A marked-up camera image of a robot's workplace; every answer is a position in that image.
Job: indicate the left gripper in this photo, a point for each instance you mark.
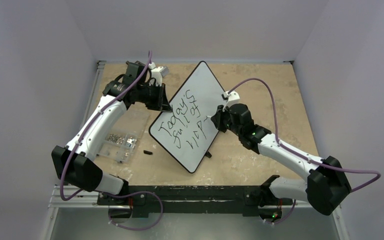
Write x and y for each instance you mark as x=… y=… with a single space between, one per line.
x=161 y=102

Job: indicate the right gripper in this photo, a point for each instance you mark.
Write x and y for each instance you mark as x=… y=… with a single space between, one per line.
x=221 y=118

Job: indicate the white whiteboard black frame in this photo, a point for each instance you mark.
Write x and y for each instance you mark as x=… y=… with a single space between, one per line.
x=185 y=133

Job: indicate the black marker cap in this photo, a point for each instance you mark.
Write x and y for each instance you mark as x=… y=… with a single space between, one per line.
x=147 y=152

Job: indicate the clear plastic screw box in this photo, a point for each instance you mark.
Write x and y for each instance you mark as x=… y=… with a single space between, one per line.
x=120 y=143

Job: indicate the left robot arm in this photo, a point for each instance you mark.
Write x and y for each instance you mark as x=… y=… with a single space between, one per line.
x=74 y=161

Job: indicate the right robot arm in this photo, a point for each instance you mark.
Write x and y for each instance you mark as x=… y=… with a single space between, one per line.
x=323 y=183

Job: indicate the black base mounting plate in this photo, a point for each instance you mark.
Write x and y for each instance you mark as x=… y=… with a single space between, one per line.
x=246 y=200

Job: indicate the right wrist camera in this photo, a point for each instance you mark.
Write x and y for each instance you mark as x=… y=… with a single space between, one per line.
x=231 y=98

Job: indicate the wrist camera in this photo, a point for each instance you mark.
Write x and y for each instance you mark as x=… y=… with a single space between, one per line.
x=157 y=73
x=231 y=98

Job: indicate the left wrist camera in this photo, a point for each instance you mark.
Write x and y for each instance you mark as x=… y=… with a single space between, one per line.
x=157 y=73

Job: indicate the aluminium frame rail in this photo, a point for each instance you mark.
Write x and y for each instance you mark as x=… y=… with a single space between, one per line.
x=83 y=199

